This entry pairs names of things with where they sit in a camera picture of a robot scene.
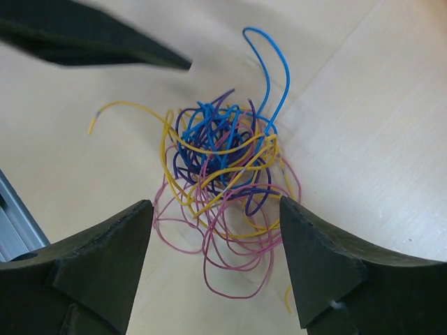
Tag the aluminium table frame rail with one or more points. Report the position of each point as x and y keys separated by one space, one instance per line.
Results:
x=20 y=232

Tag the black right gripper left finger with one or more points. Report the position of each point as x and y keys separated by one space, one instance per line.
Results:
x=83 y=284

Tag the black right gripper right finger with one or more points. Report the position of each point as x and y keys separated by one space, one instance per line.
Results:
x=343 y=284

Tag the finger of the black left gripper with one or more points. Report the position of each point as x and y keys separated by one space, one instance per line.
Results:
x=70 y=33

